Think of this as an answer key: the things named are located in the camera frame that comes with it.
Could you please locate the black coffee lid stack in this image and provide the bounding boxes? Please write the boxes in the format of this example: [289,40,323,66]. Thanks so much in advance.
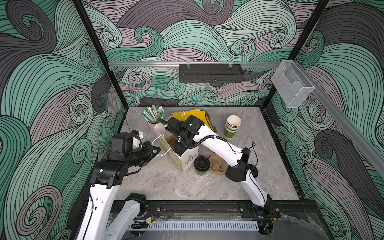
[251,166,259,179]

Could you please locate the green paper coffee cup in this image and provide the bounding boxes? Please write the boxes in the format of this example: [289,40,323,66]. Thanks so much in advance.
[196,170,208,176]

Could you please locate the stack of green paper cups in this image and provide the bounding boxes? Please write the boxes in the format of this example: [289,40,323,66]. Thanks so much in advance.
[225,115,242,139]

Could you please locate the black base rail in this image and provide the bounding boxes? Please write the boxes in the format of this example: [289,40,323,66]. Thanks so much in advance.
[144,200,320,219]

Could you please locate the yellow napkin stack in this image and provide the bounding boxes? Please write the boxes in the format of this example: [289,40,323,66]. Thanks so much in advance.
[173,109,208,126]

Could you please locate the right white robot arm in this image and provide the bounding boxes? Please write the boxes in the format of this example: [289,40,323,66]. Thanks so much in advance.
[159,116,281,219]

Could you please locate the brown pulp cup carrier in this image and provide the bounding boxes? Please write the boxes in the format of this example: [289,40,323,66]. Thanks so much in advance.
[209,152,228,176]

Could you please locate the black wall-mounted tray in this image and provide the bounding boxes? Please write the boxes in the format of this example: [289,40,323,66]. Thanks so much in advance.
[179,64,244,84]

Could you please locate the brown pulp carrier single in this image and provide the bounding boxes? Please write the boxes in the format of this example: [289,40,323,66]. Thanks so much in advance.
[166,136,178,152]

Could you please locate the white slotted cable duct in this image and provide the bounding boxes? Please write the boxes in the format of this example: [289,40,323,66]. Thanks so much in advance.
[128,220,260,232]

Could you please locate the brown cardboard napkin tray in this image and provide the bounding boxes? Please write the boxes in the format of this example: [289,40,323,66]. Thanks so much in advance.
[205,112,217,133]

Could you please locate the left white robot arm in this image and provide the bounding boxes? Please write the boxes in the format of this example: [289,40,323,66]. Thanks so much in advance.
[76,131,161,240]

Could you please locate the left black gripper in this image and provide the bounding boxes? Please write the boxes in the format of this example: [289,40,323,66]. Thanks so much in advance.
[125,141,161,168]

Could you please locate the white paper takeout bag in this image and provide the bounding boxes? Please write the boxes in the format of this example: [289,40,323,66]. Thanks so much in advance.
[153,123,199,173]

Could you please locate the clear acrylic wall holder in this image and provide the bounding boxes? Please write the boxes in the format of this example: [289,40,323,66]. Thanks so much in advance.
[271,60,315,109]

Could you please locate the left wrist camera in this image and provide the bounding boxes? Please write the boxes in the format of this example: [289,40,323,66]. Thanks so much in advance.
[131,130,144,152]

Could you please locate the pink cup of stirrers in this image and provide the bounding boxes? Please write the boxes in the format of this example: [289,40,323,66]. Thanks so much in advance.
[141,105,164,138]

